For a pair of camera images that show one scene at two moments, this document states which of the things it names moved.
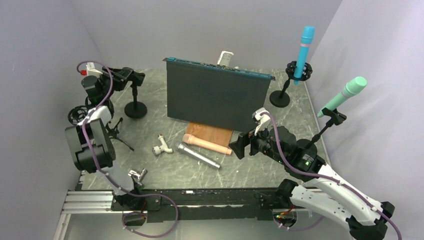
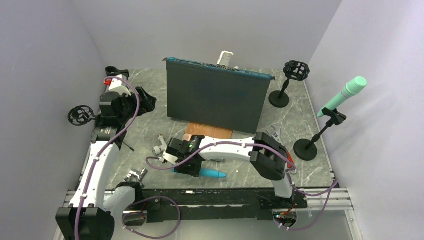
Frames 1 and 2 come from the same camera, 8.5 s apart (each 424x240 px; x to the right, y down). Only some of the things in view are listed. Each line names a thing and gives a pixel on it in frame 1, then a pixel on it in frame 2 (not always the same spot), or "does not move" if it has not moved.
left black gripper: (121, 76) to (147, 104)
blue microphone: (307, 35) to (209, 173)
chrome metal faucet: (137, 177) does not move
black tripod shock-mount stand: (77, 114) does not move
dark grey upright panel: (215, 96) does not move
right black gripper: (245, 139) to (194, 171)
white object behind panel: (225, 58) does not move
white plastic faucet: (157, 150) does not move
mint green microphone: (350, 88) does not move
